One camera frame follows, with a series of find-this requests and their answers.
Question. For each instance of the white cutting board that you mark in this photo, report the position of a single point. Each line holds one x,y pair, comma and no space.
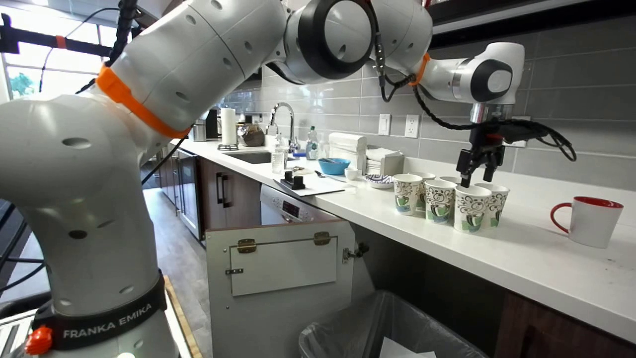
315,185

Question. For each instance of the blue bowl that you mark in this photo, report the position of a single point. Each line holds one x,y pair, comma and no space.
333,165

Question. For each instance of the wall light switch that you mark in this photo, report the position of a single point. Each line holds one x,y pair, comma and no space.
385,123

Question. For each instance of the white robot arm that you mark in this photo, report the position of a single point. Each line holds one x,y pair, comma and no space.
73,163

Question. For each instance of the open cabinet door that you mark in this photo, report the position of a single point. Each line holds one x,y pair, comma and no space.
269,282

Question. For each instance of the white mug red interior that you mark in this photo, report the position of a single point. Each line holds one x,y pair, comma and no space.
593,219

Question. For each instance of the dishwasher front panel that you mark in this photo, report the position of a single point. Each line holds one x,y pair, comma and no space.
279,207

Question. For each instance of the wall outlet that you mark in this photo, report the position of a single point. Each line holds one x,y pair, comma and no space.
412,125

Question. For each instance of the paper towel roll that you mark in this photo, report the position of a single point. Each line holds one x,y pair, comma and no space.
228,127

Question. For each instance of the clear water bottle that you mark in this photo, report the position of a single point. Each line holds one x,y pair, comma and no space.
279,153

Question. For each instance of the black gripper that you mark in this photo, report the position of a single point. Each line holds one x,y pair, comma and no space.
486,147

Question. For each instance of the patterned paper bowl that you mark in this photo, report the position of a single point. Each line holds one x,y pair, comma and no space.
381,181

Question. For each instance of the napkin holder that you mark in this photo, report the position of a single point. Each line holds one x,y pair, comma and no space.
385,161

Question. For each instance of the grey trash bin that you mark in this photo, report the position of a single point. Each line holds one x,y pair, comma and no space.
379,322

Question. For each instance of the glass soap container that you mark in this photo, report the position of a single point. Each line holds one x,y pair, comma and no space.
313,143

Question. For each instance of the black holder object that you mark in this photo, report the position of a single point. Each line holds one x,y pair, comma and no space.
293,179

